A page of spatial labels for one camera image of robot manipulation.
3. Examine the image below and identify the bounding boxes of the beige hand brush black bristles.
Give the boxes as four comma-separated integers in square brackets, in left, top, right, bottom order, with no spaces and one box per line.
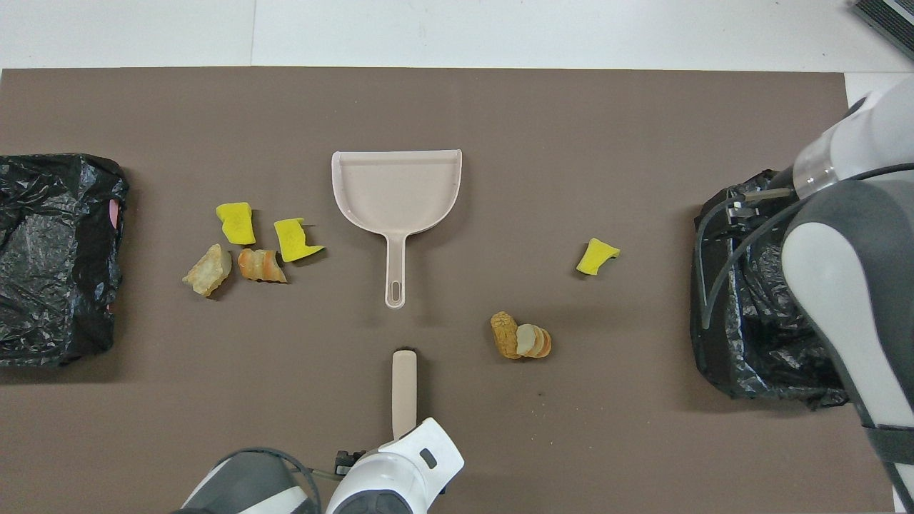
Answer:
[391,349,418,440]

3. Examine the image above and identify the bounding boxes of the beige plastic dustpan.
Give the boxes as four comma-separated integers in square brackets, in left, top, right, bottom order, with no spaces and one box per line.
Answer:
[331,149,463,310]

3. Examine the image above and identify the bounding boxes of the black bagged bin pink spot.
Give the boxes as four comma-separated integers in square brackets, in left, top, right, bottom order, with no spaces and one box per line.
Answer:
[0,153,131,368]

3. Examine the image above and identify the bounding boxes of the brown table mat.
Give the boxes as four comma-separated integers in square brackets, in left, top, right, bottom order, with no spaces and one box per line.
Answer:
[0,67,895,514]

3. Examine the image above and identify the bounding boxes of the black bagged trash bin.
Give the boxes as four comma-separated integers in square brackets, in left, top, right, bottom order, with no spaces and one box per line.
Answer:
[690,169,858,410]

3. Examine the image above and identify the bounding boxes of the dark ribbed vent grille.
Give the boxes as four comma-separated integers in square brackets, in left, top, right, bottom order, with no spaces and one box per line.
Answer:
[852,0,914,42]

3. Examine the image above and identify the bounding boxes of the pale tan bread chunk toy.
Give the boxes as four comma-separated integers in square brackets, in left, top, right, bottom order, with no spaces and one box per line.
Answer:
[182,243,233,298]

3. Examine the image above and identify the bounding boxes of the orange striped croissant toy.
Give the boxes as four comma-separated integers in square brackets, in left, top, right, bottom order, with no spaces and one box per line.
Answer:
[237,248,288,285]

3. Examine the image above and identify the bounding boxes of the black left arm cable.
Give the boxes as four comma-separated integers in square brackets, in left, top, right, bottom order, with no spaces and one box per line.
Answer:
[214,447,358,514]

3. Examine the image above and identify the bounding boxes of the sliced bread loaf toy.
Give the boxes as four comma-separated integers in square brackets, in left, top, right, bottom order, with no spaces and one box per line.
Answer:
[516,323,553,359]

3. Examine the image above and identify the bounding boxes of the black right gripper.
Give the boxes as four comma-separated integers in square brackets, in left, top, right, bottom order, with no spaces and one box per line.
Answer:
[727,187,795,223]

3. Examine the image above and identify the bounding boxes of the yellow green scouring sponge piece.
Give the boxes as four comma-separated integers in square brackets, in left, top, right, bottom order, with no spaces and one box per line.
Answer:
[274,218,326,263]
[576,238,621,277]
[216,202,257,246]

